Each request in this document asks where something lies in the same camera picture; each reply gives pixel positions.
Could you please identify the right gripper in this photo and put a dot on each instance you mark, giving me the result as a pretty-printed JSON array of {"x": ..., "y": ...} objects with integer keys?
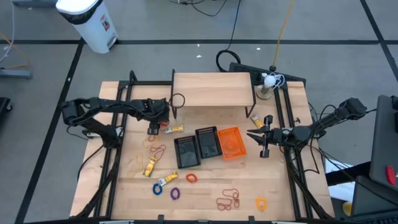
[{"x": 278, "y": 137}]

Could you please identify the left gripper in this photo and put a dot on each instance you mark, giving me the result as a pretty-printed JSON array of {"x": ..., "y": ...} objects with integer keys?
[{"x": 152, "y": 112}]

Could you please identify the yellow coil wristband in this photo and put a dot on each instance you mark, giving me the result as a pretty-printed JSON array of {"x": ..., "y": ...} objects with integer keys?
[{"x": 257, "y": 203}]

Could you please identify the orange coil wristband keyring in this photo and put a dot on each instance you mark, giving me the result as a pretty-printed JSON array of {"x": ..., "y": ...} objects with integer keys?
[{"x": 196, "y": 178}]

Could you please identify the purple coil wristband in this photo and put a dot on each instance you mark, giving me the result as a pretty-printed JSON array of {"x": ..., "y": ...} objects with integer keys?
[{"x": 171, "y": 193}]

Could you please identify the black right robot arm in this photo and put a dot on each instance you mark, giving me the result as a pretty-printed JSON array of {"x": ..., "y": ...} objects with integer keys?
[{"x": 326, "y": 123}]

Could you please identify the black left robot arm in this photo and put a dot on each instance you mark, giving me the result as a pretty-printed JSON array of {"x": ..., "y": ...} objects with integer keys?
[{"x": 93, "y": 104}]

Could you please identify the orange plastic basket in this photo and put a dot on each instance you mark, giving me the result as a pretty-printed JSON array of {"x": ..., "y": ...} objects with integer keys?
[{"x": 231, "y": 144}]

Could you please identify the black plastic basket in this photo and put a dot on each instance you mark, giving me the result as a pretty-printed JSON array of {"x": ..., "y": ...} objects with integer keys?
[
  {"x": 207, "y": 144},
  {"x": 186, "y": 154}
]

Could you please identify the wooden shelf riser black legs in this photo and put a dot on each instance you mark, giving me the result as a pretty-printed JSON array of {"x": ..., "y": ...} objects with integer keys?
[{"x": 213, "y": 88}]

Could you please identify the white bulb lamp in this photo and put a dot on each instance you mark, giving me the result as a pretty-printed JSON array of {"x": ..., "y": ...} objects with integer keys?
[{"x": 269, "y": 81}]

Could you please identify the blue coil wristband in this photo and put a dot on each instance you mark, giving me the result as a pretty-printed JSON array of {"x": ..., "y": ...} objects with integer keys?
[{"x": 154, "y": 190}]

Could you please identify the black table edge clip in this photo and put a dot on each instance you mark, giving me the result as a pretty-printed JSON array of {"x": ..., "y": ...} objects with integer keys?
[
  {"x": 160, "y": 218},
  {"x": 251, "y": 219}
]

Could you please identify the black stand bar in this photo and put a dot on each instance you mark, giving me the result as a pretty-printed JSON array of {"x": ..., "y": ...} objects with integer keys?
[{"x": 342, "y": 175}]

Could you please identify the white trash bin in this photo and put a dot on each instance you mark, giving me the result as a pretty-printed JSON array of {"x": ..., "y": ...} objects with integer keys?
[{"x": 93, "y": 28}]

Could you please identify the yellow object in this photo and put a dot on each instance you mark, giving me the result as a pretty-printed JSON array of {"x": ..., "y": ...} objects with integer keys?
[{"x": 347, "y": 209}]

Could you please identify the grey equipment cart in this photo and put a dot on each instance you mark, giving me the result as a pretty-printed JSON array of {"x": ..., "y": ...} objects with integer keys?
[{"x": 382, "y": 140}]

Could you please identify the dark grey box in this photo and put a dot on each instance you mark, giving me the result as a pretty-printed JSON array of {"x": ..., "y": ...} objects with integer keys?
[{"x": 373, "y": 202}]

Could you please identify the grey table foot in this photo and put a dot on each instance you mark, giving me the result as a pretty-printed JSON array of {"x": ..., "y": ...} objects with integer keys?
[{"x": 15, "y": 73}]

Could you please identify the black object on floor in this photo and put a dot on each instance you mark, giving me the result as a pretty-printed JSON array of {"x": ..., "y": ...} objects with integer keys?
[{"x": 3, "y": 109}]

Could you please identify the black aluminium table frame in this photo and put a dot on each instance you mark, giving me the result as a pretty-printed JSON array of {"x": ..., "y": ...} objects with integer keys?
[{"x": 146, "y": 82}]

